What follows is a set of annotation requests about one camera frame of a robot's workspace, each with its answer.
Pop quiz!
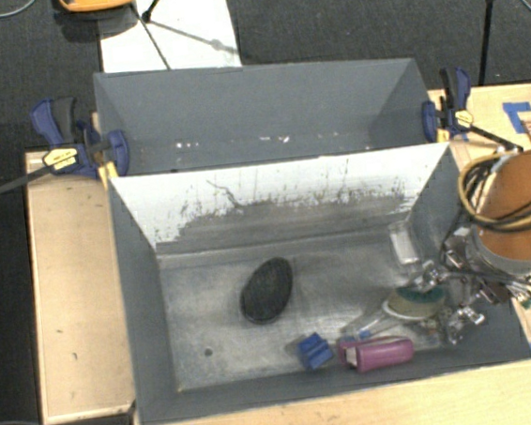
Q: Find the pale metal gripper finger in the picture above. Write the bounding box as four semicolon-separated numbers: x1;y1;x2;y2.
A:
410;266;450;296
441;304;491;347

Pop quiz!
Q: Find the green and cream round sponge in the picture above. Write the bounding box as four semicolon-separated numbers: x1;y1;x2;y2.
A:
379;281;448;326

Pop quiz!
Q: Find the purple stapler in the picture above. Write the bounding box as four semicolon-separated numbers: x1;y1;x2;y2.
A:
336;331;417;376

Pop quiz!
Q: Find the blue plastic clip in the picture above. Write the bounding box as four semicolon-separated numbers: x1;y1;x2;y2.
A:
296;330;337;372

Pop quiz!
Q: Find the brown cardboard board red print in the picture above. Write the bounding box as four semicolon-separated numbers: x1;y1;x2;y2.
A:
426;79;531;367

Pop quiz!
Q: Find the black oval brush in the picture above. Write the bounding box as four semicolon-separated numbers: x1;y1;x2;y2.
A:
235;255;300;328

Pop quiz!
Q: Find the grey metal bin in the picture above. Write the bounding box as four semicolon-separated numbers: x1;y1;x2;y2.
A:
91;29;531;425

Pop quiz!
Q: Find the pale wood board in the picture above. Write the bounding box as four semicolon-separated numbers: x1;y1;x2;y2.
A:
14;142;139;425

